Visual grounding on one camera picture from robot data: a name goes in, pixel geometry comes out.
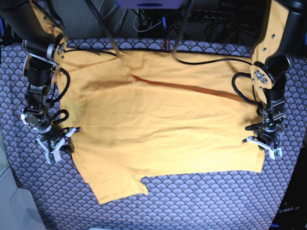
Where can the yellow T-shirt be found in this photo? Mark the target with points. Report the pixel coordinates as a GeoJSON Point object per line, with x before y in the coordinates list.
{"type": "Point", "coordinates": [143, 114]}

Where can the black power strip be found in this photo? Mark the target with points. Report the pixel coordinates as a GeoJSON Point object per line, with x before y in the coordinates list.
{"type": "Point", "coordinates": [199, 15]}

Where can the blue box at top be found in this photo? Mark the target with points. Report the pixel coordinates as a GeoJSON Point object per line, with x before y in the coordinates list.
{"type": "Point", "coordinates": [149, 4]}

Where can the white plastic bin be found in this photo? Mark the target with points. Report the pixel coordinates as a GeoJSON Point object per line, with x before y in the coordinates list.
{"type": "Point", "coordinates": [18, 210]}

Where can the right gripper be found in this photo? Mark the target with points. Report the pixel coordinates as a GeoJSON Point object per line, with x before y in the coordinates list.
{"type": "Point", "coordinates": [49, 127]}

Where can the red centre table clamp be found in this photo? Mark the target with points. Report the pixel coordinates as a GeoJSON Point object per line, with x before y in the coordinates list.
{"type": "Point", "coordinates": [166, 45]}

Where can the black OpenArm case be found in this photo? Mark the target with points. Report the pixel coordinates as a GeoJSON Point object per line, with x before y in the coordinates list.
{"type": "Point", "coordinates": [292, 213]}

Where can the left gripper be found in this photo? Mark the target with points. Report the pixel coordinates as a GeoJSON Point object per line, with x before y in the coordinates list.
{"type": "Point", "coordinates": [268, 133]}

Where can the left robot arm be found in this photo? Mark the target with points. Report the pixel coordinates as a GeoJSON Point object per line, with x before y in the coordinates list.
{"type": "Point", "coordinates": [283, 30]}

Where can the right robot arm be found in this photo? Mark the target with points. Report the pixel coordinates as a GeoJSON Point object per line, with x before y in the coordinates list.
{"type": "Point", "coordinates": [45, 43]}

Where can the blue fan-patterned tablecloth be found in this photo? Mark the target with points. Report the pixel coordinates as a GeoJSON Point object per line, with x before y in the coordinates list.
{"type": "Point", "coordinates": [210, 201]}

